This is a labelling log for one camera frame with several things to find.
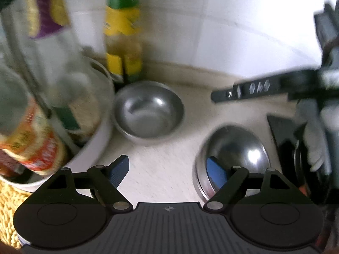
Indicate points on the vinegar bottle yellow label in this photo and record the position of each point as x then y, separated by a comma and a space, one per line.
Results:
34, 143

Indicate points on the oil bottle yellow label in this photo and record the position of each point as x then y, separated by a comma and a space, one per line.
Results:
123, 31

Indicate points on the person's right hand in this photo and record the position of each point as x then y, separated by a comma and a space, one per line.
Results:
313, 132

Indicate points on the black gas stove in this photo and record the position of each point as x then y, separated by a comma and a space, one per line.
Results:
286, 137

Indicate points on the stainless steel bowl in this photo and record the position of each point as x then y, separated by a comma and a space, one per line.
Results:
148, 113
238, 145

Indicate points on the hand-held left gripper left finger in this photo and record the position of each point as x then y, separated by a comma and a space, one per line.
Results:
119, 169

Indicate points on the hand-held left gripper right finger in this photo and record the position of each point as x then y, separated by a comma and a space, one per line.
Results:
215, 172

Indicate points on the white round bottle tray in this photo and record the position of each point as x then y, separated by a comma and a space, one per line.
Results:
92, 148

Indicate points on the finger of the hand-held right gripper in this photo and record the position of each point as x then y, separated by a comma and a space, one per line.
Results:
246, 91

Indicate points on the yellow chenille mat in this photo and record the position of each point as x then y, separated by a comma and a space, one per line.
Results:
10, 209

